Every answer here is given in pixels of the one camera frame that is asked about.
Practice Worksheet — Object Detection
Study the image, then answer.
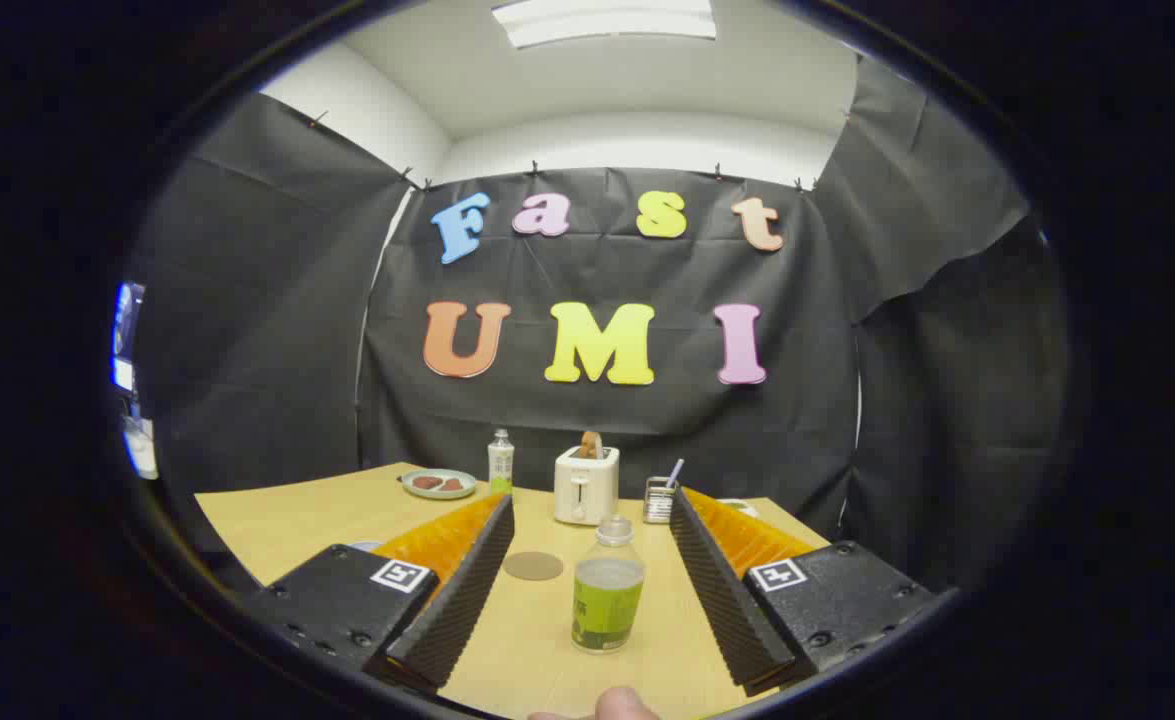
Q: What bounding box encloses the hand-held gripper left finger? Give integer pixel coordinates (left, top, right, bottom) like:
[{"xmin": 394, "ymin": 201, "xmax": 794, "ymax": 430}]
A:
[{"xmin": 243, "ymin": 492, "xmax": 516, "ymax": 696}]

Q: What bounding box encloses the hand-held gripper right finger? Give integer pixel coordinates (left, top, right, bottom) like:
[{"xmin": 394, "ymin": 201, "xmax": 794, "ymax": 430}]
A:
[{"xmin": 669, "ymin": 486, "xmax": 938, "ymax": 698}]

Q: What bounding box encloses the round brown coaster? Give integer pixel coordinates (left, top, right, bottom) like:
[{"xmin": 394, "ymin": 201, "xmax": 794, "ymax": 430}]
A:
[{"xmin": 503, "ymin": 551, "xmax": 565, "ymax": 582}]

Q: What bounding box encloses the green label juice bottle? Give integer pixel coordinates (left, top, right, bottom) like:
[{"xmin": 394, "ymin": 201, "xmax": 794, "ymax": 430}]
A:
[{"xmin": 572, "ymin": 515, "xmax": 646, "ymax": 655}]

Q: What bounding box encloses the small capped drink bottle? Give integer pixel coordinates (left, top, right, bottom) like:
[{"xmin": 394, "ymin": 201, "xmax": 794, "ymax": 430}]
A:
[{"xmin": 488, "ymin": 429, "xmax": 515, "ymax": 497}]

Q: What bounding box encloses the light green plate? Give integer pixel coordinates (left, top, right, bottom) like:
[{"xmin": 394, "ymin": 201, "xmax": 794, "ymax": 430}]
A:
[{"xmin": 401, "ymin": 468, "xmax": 478, "ymax": 501}]

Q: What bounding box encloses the metal mesh holder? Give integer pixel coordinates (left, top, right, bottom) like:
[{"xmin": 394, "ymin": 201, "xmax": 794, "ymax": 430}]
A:
[{"xmin": 643, "ymin": 476, "xmax": 678, "ymax": 525}]

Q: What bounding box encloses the wooden table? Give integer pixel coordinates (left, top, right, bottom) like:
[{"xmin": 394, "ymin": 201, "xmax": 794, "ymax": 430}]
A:
[{"xmin": 194, "ymin": 462, "xmax": 833, "ymax": 720}]

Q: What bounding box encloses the white toaster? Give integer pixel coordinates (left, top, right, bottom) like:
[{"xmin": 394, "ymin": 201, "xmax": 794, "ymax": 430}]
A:
[{"xmin": 554, "ymin": 445, "xmax": 621, "ymax": 527}]

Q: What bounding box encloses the black backdrop cloth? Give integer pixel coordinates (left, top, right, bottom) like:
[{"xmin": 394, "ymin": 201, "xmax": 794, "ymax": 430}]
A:
[{"xmin": 132, "ymin": 55, "xmax": 1073, "ymax": 591}]

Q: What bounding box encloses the bright window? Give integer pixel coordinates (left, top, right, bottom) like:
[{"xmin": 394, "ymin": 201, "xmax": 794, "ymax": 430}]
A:
[{"xmin": 112, "ymin": 282, "xmax": 160, "ymax": 481}]

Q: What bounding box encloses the ceiling light panel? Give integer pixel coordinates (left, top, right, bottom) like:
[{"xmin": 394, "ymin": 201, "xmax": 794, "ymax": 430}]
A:
[{"xmin": 492, "ymin": 0, "xmax": 718, "ymax": 50}]

